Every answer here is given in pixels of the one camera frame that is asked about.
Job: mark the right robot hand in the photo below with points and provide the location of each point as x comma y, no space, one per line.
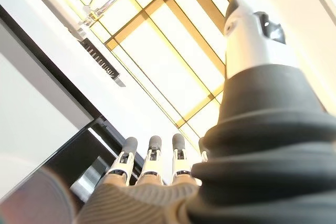
262,150

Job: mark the built-in dishwasher with open door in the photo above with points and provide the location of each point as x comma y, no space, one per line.
86,155

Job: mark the stainless steel sink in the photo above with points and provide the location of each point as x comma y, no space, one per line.
120,81

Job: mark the black dish drying rack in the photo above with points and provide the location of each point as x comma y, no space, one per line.
101,60

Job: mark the chrome gooseneck kitchen faucet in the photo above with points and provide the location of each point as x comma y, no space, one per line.
110,1

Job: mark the narrow white cabinet door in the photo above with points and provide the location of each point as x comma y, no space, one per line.
39,119

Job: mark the yellow window with dark frame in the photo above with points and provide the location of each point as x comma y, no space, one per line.
162,45

